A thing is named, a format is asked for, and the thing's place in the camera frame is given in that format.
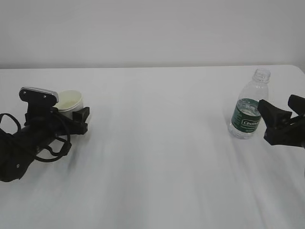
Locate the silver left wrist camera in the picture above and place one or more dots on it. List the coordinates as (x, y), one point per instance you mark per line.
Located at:
(39, 96)

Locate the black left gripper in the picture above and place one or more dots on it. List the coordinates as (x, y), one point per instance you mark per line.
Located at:
(42, 130)

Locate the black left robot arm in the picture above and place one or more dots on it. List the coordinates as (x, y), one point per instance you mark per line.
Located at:
(15, 159)

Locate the white paper cup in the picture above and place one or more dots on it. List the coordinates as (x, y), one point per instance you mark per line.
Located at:
(69, 101)

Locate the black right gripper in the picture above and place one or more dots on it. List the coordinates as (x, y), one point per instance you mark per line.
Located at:
(281, 129)

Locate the clear green-label water bottle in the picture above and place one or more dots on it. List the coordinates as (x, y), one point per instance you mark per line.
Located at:
(246, 117)

